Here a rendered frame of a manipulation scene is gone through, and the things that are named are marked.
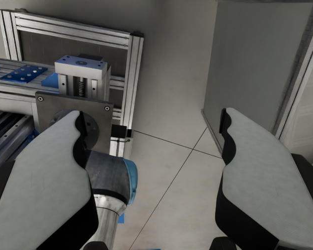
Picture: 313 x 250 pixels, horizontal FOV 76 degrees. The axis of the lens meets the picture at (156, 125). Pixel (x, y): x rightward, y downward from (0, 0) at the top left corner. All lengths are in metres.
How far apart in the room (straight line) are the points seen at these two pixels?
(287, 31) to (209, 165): 1.67
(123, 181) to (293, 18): 0.71
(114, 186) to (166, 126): 1.43
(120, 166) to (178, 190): 1.98
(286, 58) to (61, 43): 1.24
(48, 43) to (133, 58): 0.54
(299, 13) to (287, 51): 0.11
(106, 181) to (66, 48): 1.13
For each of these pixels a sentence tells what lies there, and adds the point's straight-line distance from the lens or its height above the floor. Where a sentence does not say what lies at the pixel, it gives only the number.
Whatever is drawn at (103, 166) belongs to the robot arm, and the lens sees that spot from 0.51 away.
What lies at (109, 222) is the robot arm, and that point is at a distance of 0.49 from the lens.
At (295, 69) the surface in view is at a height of 0.98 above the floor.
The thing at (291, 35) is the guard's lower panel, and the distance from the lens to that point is 0.83.
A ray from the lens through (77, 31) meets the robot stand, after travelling 1.43.
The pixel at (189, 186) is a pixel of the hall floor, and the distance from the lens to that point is 2.45.
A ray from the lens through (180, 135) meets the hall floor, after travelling 1.95.
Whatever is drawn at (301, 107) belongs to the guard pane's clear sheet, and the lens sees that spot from 0.77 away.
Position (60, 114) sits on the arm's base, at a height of 1.06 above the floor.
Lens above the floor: 1.59
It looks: 58 degrees down
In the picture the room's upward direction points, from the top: 176 degrees clockwise
